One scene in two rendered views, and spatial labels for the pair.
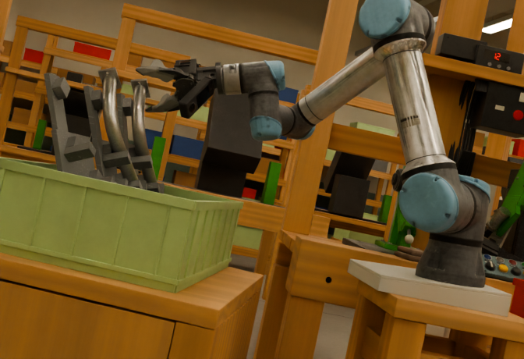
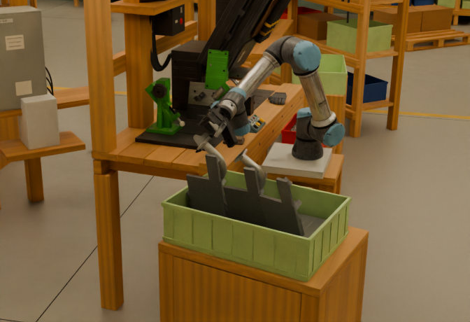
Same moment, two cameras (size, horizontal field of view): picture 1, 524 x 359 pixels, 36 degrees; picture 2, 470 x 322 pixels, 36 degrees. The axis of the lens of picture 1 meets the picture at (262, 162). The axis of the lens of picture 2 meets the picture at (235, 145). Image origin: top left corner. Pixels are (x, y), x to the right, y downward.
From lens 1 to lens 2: 3.03 m
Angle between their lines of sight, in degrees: 71
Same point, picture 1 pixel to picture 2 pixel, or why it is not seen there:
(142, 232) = (341, 222)
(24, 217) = (319, 252)
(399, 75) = (317, 83)
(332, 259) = (233, 166)
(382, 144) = (116, 65)
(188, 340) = (364, 248)
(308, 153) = (108, 97)
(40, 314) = (340, 281)
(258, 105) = (245, 119)
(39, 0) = not seen: outside the picture
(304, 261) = not seen: hidden behind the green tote
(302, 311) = not seen: hidden behind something
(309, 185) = (112, 117)
